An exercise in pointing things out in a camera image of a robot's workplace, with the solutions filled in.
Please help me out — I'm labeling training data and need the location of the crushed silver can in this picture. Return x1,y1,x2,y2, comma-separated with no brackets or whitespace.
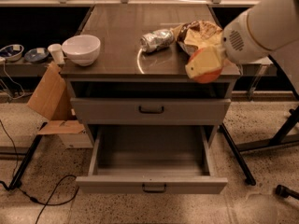
140,29,174,53

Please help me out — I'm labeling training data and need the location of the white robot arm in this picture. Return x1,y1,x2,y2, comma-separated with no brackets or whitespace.
185,0,299,83

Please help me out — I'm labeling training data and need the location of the crumpled brown chip bag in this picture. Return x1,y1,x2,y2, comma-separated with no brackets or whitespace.
171,21,222,56

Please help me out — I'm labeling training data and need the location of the red apple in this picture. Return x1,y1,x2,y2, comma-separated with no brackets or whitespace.
187,48,223,85

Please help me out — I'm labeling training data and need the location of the blue patterned bowl left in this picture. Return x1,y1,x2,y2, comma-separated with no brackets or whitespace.
0,44,24,62

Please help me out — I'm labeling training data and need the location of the grey drawer cabinet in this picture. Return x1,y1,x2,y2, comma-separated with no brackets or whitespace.
62,4,240,140

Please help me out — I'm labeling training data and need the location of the black metal stand leg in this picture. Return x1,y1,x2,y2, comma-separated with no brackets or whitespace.
220,124,256,186

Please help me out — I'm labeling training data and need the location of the white paper cup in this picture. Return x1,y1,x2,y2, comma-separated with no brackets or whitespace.
48,44,64,64

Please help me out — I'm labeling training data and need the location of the closed upper drawer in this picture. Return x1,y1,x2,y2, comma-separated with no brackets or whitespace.
71,98,231,125

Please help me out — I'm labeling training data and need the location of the blue patterned bowl right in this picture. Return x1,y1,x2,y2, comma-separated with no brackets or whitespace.
24,48,50,63

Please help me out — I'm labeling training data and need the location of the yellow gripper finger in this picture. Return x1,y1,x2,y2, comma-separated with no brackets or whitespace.
184,45,227,79

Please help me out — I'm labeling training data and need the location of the blue patterned bowl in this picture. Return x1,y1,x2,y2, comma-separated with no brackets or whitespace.
0,44,24,62
24,48,50,63

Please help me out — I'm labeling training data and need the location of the black left frame leg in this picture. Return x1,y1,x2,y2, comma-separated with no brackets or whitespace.
8,134,43,190

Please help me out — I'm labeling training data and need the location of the grey side shelf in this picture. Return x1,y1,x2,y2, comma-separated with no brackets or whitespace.
0,58,64,78

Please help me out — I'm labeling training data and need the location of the brown cardboard box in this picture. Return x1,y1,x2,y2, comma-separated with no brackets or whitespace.
27,62,93,148

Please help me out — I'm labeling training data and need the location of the open middle drawer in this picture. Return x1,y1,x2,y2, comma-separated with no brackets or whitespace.
77,125,227,194

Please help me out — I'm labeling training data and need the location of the white ceramic bowl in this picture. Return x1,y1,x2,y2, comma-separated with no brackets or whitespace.
62,35,101,66

